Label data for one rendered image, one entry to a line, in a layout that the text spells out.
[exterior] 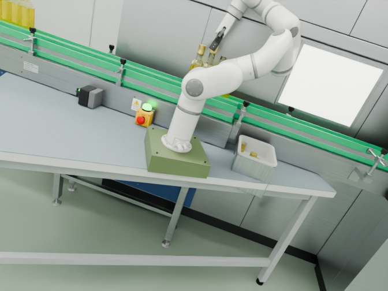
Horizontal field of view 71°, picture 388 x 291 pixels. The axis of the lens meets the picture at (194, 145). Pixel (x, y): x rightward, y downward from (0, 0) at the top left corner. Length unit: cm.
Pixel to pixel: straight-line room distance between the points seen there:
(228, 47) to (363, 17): 63
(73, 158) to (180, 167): 37
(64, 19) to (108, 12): 81
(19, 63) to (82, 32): 364
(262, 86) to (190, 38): 46
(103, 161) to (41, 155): 19
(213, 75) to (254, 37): 66
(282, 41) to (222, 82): 23
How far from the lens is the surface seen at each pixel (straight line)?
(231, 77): 88
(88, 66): 147
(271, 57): 95
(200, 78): 88
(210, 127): 131
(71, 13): 534
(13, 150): 105
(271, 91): 154
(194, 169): 103
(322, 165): 152
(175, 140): 103
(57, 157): 102
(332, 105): 161
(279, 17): 111
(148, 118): 130
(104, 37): 507
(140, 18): 164
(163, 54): 161
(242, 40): 150
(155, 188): 157
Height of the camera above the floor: 131
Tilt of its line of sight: 26 degrees down
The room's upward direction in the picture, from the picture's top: 18 degrees clockwise
